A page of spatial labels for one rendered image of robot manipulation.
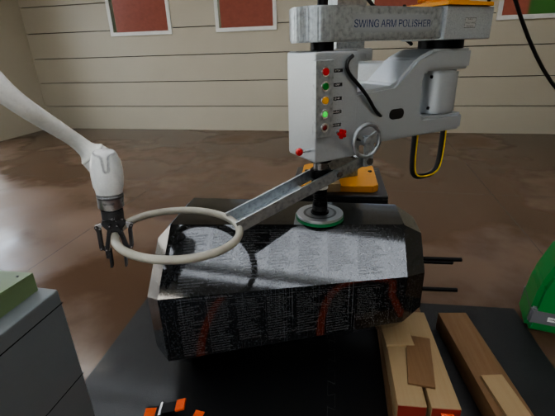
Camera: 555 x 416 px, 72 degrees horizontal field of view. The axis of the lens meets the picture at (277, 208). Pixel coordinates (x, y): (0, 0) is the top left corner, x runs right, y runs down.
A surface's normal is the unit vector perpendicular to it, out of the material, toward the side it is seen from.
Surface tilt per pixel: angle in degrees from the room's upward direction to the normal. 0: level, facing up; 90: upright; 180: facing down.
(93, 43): 90
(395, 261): 45
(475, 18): 90
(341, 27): 90
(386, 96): 90
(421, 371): 0
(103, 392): 0
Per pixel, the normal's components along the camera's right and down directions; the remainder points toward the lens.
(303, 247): -0.07, -0.38
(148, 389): -0.03, -0.92
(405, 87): 0.47, 0.33
